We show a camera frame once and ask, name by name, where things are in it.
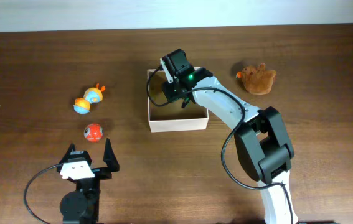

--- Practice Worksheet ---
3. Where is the white cardboard box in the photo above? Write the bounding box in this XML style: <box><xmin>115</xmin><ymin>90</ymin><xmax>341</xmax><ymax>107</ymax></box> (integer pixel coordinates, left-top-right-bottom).
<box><xmin>147</xmin><ymin>71</ymin><xmax>209</xmax><ymax>133</ymax></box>

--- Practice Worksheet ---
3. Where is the orange blue duck toy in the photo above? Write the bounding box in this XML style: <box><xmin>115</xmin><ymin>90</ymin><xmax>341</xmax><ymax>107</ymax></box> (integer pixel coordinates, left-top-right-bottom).
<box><xmin>73</xmin><ymin>83</ymin><xmax>106</xmax><ymax>114</ymax></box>

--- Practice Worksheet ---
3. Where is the brown plush toy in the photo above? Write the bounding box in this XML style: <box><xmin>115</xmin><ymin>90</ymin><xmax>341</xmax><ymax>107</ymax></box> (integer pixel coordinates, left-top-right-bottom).
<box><xmin>236</xmin><ymin>63</ymin><xmax>277</xmax><ymax>95</ymax></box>

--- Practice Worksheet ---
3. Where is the red ball toy with eye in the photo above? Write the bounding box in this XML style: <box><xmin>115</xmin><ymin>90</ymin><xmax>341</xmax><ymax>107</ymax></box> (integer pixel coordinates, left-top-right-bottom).
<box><xmin>83</xmin><ymin>123</ymin><xmax>103</xmax><ymax>142</ymax></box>

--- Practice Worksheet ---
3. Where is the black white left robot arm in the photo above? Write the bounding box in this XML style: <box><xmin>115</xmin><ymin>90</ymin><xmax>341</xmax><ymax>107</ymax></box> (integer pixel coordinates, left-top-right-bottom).
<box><xmin>57</xmin><ymin>139</ymin><xmax>120</xmax><ymax>224</ymax></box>

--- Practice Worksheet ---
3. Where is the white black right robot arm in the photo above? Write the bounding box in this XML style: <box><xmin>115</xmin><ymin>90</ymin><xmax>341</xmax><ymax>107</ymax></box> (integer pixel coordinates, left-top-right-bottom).
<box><xmin>158</xmin><ymin>49</ymin><xmax>298</xmax><ymax>223</ymax></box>

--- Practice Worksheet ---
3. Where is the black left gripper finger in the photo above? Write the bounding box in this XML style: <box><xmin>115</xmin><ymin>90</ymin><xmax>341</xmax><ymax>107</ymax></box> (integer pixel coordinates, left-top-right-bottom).
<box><xmin>103</xmin><ymin>138</ymin><xmax>120</xmax><ymax>172</ymax></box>
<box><xmin>60</xmin><ymin>143</ymin><xmax>75</xmax><ymax>162</ymax></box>

